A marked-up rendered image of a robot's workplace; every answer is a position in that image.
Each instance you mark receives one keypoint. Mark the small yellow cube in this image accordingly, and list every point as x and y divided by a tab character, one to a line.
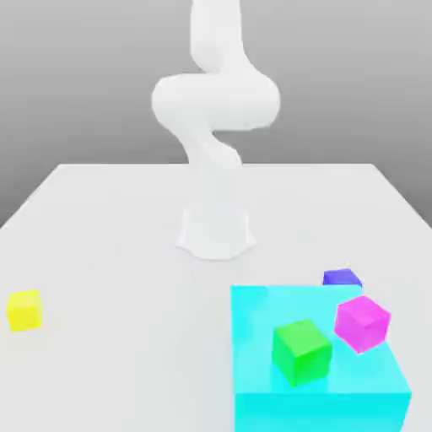
24	311

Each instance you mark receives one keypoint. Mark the large cyan box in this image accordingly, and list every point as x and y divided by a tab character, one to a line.
256	337

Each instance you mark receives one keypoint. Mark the small magenta cube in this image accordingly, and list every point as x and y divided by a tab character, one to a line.
361	324

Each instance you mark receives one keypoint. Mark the small purple cube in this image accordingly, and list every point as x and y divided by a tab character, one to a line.
341	278

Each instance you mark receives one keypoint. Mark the small green cube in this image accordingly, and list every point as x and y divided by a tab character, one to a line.
300	352

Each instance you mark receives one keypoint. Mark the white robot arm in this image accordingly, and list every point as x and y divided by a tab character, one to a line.
216	101

